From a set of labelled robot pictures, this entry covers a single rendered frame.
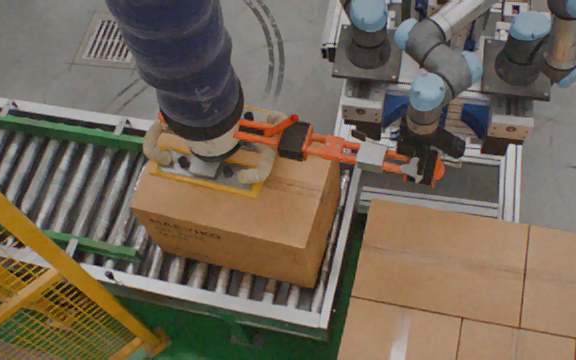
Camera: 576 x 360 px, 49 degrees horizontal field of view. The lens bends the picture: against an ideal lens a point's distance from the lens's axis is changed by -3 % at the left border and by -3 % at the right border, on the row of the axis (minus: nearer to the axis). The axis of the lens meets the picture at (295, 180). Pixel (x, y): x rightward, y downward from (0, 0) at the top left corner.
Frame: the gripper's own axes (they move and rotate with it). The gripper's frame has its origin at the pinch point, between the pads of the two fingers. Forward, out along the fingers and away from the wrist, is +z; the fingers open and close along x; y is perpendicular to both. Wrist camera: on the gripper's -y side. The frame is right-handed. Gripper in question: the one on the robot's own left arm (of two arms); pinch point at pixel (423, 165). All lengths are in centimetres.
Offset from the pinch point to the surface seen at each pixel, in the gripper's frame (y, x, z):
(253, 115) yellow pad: 53, -9, 10
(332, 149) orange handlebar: 24.3, 2.0, -1.0
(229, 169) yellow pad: 53, 10, 9
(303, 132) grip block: 33.4, -1.0, -1.2
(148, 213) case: 83, 20, 36
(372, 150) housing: 13.9, -0.3, -1.2
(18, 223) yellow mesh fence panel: 96, 47, -6
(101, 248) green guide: 108, 28, 65
